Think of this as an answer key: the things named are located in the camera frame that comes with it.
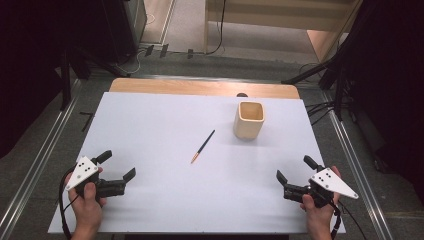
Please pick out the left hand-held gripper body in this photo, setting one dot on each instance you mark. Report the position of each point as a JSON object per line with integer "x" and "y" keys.
{"x": 81, "y": 171}

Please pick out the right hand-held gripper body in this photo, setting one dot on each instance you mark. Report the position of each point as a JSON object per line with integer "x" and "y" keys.
{"x": 330, "y": 182}

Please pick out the light wooden pen holder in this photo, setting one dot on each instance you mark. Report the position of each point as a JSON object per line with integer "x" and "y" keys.
{"x": 247, "y": 128}

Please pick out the dark pencil with orange end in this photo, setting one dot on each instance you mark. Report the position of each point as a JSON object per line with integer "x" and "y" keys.
{"x": 203, "y": 146}

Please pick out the person's right hand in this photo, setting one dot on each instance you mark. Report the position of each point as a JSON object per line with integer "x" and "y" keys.
{"x": 318, "y": 216}

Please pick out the person's left hand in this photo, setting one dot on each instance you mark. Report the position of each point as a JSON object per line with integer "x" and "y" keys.
{"x": 87, "y": 210}

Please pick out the white table sheet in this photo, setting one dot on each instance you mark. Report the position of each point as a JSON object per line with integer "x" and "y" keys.
{"x": 166, "y": 116}

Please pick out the black metal stand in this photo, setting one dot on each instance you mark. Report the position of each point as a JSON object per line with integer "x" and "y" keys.
{"x": 333, "y": 68}
{"x": 65, "y": 86}

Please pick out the small dark round object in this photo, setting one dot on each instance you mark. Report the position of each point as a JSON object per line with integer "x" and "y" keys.
{"x": 242, "y": 95}

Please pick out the wooden table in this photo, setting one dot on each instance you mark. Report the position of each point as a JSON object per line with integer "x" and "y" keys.
{"x": 200, "y": 87}

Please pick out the dark curtain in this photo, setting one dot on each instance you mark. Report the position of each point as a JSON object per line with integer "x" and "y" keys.
{"x": 30, "y": 50}
{"x": 393, "y": 83}

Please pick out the light wooden furniture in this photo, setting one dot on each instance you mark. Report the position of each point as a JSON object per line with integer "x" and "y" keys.
{"x": 273, "y": 15}

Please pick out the metal floor rail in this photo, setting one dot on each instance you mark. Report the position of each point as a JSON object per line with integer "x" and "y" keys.
{"x": 356, "y": 166}
{"x": 43, "y": 146}

